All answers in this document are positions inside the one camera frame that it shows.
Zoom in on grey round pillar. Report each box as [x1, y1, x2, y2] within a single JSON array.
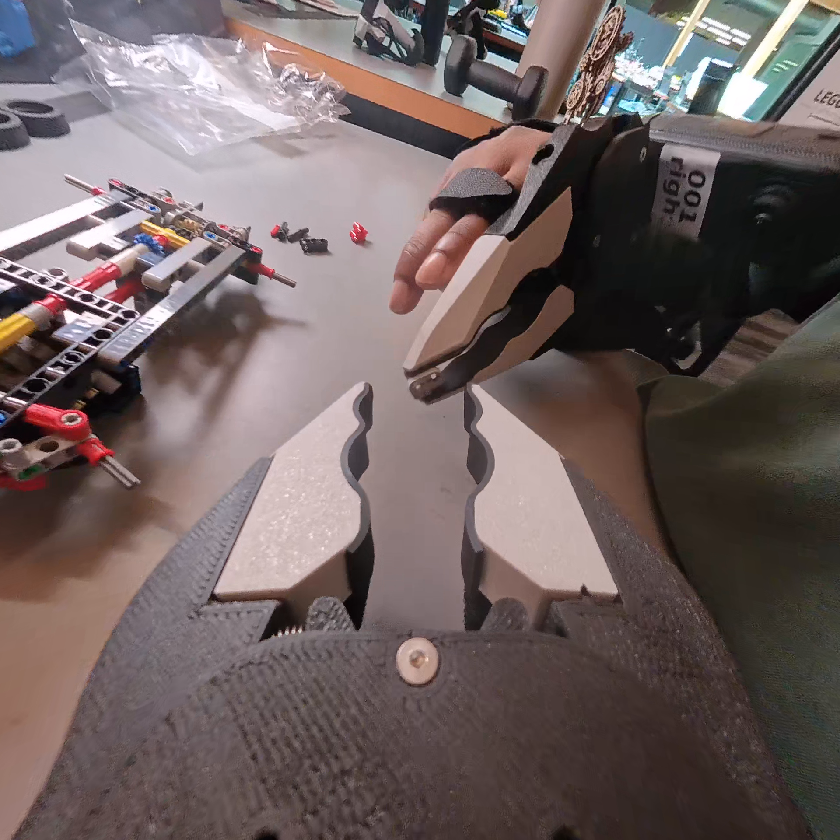
[[517, 0, 613, 124]]

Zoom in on person's right hand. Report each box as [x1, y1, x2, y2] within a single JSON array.
[[389, 125, 559, 315]]

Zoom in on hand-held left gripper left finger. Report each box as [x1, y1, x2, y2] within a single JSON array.
[[211, 382, 376, 630]]

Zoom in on idle hand-held gripper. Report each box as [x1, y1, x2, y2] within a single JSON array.
[[353, 0, 426, 68]]

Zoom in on black dumbbell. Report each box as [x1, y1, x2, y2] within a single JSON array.
[[444, 34, 550, 120]]

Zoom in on wood-edged background table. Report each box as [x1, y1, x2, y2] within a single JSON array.
[[223, 0, 532, 158]]

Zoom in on person's green sweater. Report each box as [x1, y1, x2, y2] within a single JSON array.
[[638, 298, 840, 840]]

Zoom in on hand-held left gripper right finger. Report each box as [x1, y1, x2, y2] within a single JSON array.
[[461, 384, 622, 635]]

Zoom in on black cylinder speaker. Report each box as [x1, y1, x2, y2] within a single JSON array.
[[688, 56, 734, 117]]

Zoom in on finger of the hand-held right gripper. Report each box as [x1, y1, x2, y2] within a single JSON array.
[[409, 287, 577, 404], [402, 189, 577, 382]]

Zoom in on clear plastic bag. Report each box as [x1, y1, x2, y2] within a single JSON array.
[[54, 18, 350, 157]]

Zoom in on lego car chassis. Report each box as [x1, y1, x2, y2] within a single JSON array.
[[0, 174, 298, 493]]

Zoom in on wooden gear model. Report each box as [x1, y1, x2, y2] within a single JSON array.
[[566, 5, 635, 124]]

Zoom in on white printed card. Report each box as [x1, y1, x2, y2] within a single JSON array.
[[780, 38, 840, 132]]

